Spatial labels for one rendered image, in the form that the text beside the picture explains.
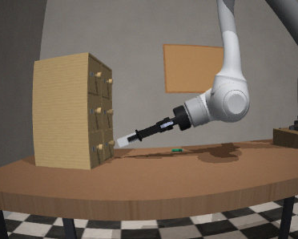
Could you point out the tan wooden chest of drawers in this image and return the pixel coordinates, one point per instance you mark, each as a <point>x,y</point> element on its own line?
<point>60,112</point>

